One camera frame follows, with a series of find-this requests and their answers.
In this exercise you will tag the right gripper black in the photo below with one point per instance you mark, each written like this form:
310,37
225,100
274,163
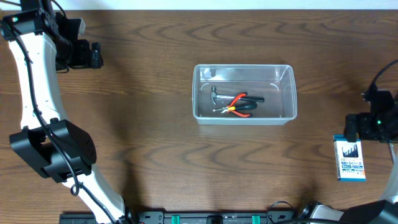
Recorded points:
366,131

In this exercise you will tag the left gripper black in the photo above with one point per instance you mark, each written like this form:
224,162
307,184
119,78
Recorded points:
95,55

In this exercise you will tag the blue white screwdriver set box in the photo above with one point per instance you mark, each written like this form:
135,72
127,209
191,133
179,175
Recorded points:
349,160

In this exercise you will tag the yellow black screwdriver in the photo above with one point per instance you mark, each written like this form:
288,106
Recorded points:
248,106

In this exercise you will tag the small claw hammer black handle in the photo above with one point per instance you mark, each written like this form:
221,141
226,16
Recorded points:
216,98

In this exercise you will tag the red handled pliers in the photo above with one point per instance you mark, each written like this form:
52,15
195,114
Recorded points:
239,113

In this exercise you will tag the clear plastic container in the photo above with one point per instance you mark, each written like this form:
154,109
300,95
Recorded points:
275,83

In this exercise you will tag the silver metal wrench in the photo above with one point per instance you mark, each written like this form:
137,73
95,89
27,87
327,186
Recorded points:
392,151

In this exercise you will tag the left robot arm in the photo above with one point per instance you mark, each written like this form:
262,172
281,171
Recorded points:
44,44

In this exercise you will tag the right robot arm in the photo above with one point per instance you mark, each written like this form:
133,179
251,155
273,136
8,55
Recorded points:
382,211

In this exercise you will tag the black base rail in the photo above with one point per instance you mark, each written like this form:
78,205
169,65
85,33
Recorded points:
185,218

